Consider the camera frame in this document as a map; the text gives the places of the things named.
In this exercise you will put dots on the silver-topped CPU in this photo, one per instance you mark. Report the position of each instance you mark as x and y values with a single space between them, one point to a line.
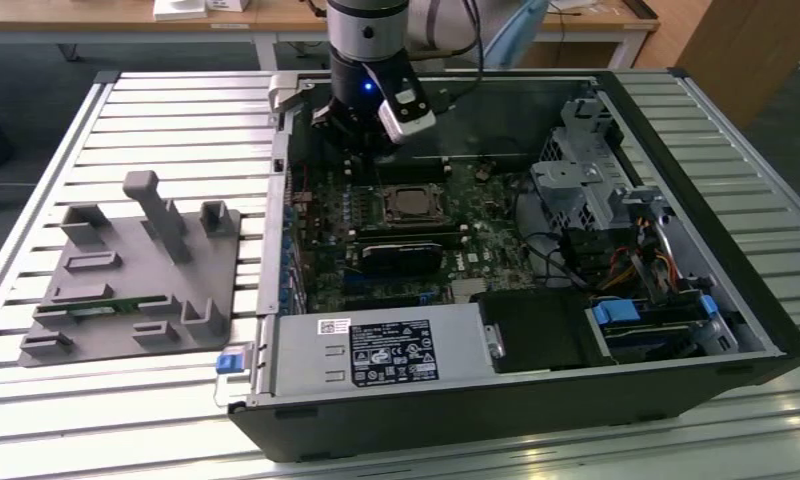
415 202

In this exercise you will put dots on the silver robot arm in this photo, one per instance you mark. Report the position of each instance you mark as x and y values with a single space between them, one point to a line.
367 30

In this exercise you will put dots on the RAM slot with white clips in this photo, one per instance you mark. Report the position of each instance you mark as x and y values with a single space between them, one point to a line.
427 159
427 172
413 234
463 241

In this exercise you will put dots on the CPU socket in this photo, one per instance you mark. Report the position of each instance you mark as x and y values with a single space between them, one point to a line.
416 224

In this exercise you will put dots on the round silver coin battery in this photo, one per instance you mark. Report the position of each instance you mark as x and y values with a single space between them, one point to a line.
483 172

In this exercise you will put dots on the white box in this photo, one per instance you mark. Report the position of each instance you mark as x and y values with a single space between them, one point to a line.
180 10

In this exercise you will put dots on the graphics card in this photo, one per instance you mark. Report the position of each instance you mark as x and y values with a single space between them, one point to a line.
400 260

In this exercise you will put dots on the green motherboard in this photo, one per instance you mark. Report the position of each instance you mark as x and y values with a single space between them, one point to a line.
493 235

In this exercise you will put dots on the wooden desk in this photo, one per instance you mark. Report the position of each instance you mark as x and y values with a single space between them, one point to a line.
107 22

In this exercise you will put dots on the silver metal drive cage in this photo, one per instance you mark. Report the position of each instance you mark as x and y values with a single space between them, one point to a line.
574 195

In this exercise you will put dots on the silver chipset heat sink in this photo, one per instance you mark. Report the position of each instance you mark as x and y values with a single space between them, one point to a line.
469 286

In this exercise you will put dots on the white barcode sticker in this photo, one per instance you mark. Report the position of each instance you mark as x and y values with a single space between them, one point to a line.
333 327

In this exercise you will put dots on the silver power supply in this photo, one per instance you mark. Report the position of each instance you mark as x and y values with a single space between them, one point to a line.
307 350

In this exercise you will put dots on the green RAM stick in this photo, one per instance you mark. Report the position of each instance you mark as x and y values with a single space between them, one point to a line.
140 302

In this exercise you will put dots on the grey parts rack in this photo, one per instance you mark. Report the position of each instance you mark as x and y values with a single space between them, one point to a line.
133 300

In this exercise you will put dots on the black printed label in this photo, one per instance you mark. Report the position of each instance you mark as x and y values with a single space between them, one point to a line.
393 355

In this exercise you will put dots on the black plastic shroud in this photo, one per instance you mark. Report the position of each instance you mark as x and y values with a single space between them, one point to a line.
540 330

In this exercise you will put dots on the blue case latch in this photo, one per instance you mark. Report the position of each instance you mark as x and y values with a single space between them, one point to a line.
232 361

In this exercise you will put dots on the wooden cabinet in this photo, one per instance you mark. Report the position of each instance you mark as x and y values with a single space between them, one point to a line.
754 50

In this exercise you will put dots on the black and silver PC case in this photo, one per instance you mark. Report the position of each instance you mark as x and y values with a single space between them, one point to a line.
440 425

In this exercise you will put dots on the grey case corner bracket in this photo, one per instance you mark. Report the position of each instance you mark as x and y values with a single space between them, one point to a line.
283 92

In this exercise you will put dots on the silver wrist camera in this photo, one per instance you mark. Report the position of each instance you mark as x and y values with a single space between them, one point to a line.
409 117

